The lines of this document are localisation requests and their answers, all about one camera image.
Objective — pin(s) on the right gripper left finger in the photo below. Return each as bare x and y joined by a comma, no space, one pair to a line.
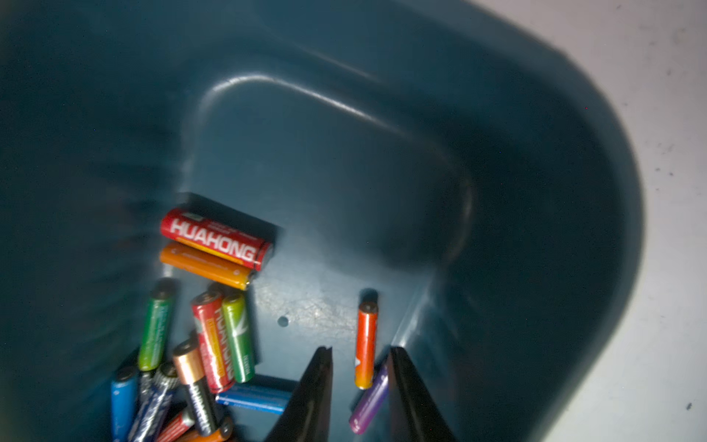
307,416

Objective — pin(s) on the blue flat battery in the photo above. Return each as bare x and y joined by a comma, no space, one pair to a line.
254,397

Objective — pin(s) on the red Huahong battery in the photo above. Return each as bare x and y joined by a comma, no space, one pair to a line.
217,239

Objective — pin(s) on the teal plastic storage box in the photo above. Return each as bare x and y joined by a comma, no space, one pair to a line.
421,153

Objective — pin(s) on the orange slim battery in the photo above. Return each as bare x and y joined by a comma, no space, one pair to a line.
366,338

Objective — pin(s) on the purple slim battery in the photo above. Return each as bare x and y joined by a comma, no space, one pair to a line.
370,403

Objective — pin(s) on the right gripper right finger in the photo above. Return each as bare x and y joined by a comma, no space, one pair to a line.
413,413

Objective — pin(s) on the light green battery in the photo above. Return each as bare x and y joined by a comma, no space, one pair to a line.
239,337

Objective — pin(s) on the copper black battery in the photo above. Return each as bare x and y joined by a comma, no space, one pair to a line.
188,363

